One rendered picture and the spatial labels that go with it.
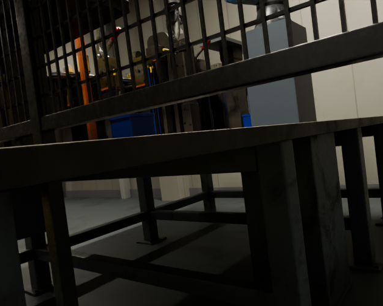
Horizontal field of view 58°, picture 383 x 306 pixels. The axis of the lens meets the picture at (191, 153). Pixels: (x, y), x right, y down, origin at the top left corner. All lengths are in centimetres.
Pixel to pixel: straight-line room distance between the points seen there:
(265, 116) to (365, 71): 215
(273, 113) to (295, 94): 11
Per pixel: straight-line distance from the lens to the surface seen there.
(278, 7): 151
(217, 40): 172
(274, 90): 139
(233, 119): 179
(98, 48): 145
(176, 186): 425
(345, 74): 350
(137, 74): 151
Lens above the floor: 68
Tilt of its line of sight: 2 degrees down
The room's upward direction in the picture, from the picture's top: 7 degrees counter-clockwise
